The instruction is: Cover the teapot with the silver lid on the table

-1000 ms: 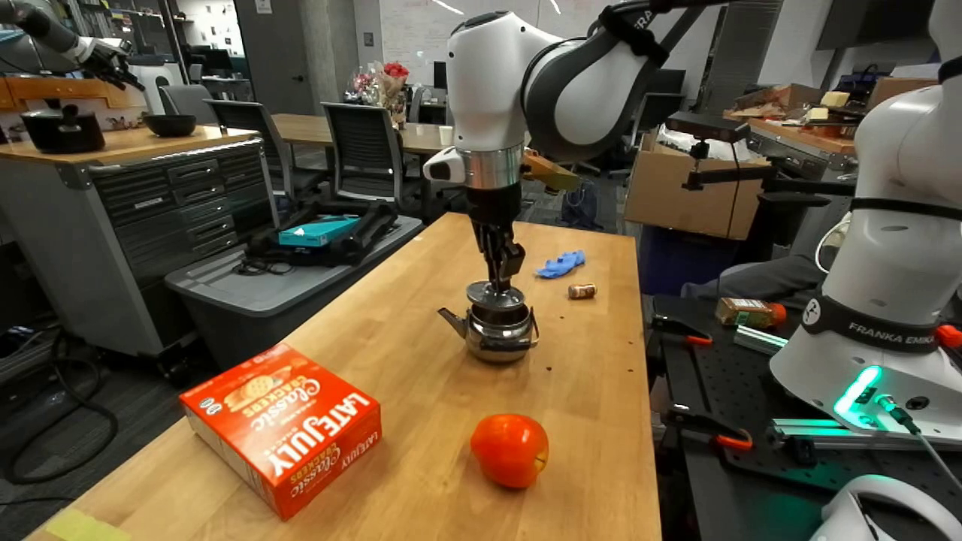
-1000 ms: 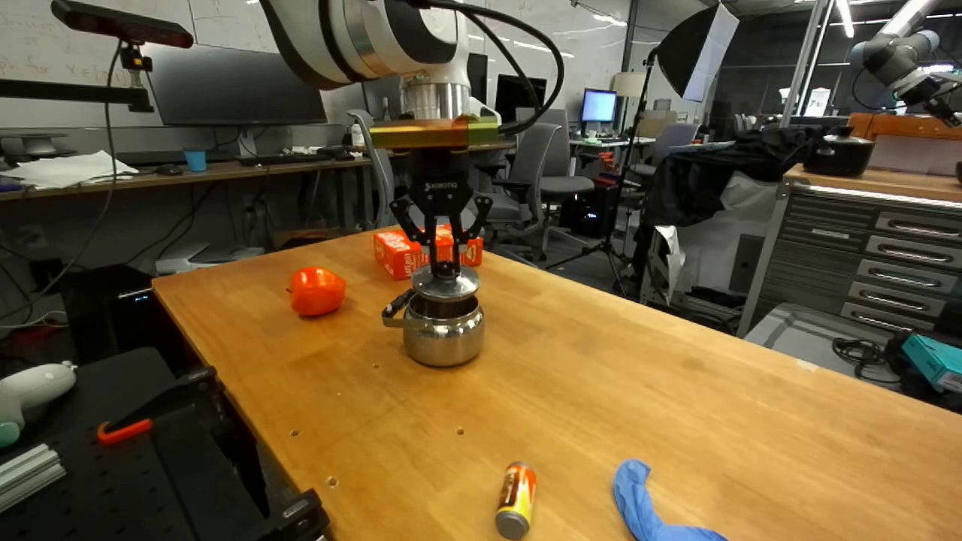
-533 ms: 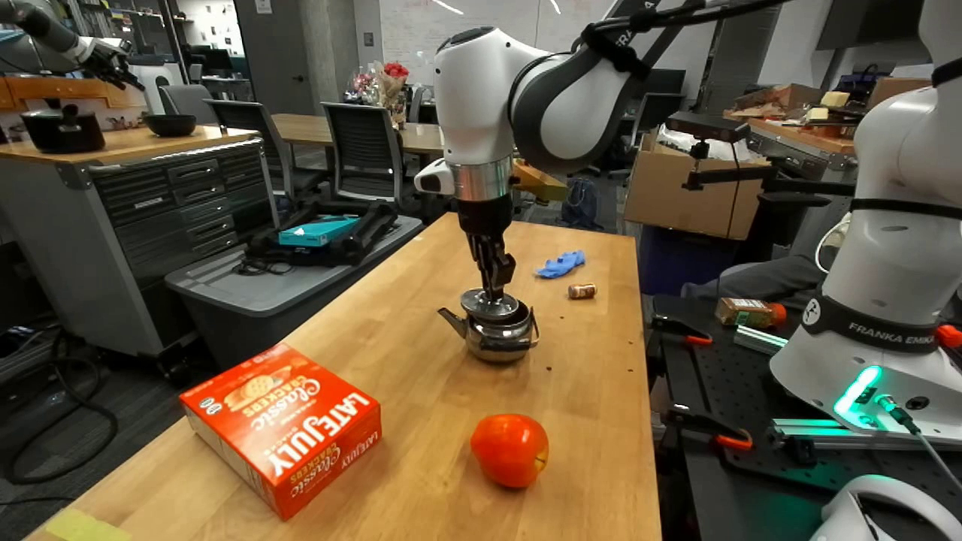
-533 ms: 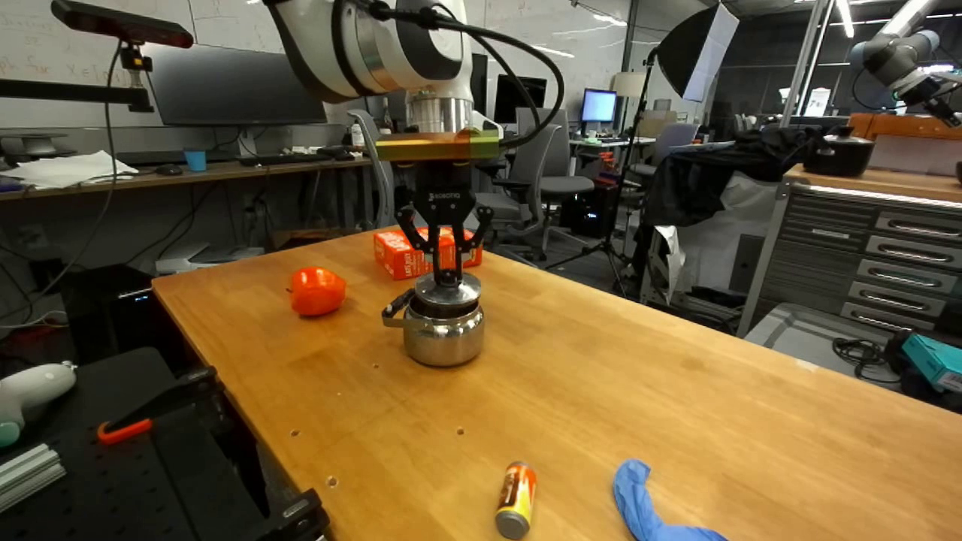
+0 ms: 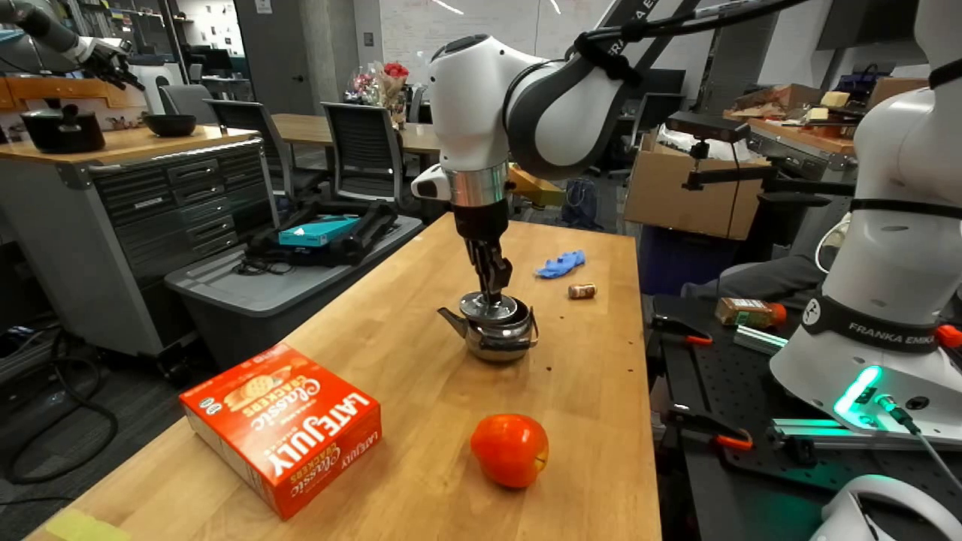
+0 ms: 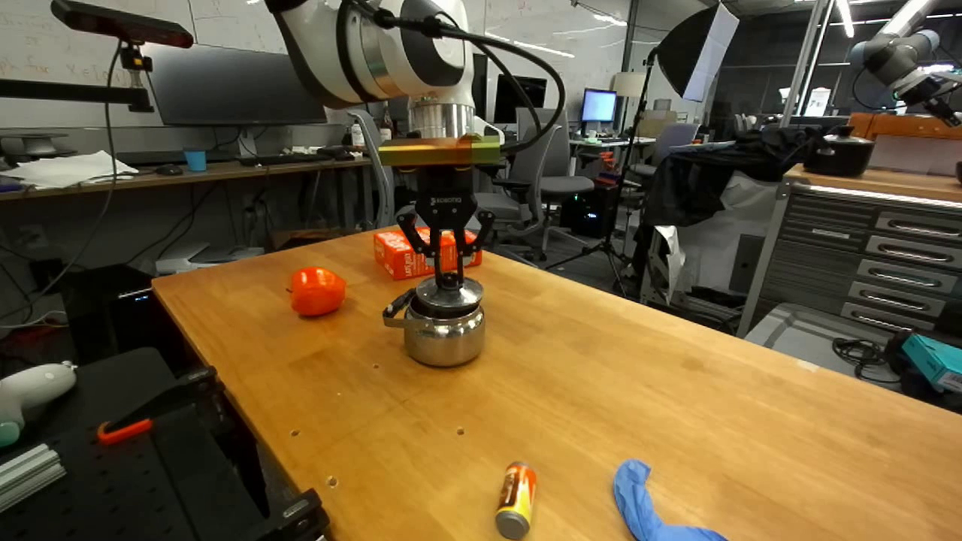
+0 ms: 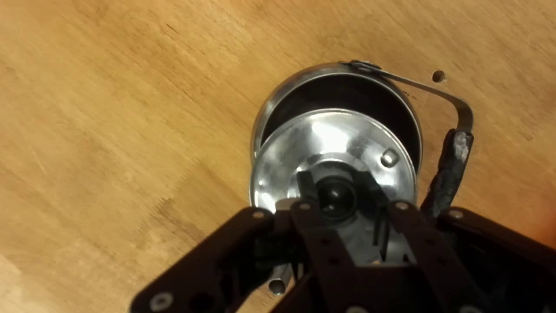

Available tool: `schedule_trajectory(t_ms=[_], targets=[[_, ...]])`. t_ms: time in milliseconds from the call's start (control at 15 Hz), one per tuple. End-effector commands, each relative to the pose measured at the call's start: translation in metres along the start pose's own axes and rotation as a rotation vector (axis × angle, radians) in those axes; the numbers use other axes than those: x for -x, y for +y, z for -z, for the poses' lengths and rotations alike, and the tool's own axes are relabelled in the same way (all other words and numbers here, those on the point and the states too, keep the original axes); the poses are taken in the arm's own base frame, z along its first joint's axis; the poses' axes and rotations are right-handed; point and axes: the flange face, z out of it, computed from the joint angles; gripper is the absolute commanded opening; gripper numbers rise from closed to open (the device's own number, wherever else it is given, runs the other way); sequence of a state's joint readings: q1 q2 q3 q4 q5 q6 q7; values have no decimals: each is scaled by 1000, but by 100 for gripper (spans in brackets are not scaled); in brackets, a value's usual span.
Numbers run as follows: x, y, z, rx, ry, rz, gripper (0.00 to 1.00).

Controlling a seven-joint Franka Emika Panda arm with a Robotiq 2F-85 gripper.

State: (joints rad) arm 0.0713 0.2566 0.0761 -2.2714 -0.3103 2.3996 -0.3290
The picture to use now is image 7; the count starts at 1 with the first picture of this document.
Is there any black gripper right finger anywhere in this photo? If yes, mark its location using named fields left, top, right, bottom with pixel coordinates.
left=362, top=173, right=556, bottom=313

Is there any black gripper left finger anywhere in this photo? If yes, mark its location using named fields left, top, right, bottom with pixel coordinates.
left=129, top=168, right=363, bottom=313

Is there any silver teapot lid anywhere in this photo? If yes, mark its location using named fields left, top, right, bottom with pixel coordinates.
left=249, top=108, right=421, bottom=268

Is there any silver metal teapot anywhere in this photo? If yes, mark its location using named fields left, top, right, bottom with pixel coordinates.
left=249, top=60, right=476, bottom=298

